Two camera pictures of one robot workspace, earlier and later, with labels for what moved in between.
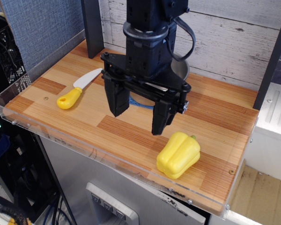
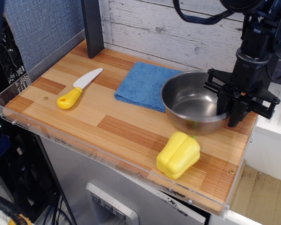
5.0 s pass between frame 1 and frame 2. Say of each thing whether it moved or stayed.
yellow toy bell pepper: stayed
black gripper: moved
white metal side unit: stayed
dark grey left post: stayed
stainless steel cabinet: stayed
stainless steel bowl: moved
